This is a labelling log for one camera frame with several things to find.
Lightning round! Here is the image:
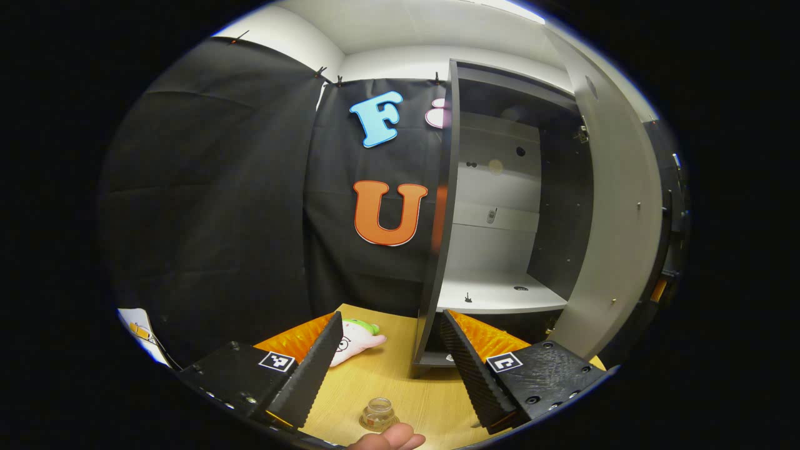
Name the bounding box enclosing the grey cabinet door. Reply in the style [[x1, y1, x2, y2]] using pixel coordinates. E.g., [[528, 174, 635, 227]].
[[542, 28, 664, 364]]

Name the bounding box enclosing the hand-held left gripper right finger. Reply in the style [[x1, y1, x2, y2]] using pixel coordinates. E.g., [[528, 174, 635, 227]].
[[439, 309, 608, 435]]

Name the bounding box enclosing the white cabinet shelf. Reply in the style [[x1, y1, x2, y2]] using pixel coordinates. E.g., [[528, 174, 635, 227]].
[[436, 270, 569, 315]]

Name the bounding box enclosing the black backdrop cloth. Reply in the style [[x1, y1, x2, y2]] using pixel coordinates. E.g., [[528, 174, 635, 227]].
[[100, 37, 452, 366]]

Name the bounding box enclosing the clear glass bottle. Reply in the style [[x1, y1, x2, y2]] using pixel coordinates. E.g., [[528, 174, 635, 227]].
[[361, 397, 399, 433]]

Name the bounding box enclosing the dark grey cabinet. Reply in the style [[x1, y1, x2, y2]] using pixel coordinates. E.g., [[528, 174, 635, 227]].
[[411, 59, 594, 379]]

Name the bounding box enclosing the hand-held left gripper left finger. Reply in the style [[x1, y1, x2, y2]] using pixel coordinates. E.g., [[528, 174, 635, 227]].
[[178, 311, 343, 432]]

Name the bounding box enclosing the white printed paper sheet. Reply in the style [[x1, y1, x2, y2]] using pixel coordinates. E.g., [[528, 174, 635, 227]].
[[117, 307, 173, 368]]

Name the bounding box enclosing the pink plush toy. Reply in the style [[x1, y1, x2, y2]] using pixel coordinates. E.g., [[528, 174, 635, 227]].
[[329, 319, 388, 368]]

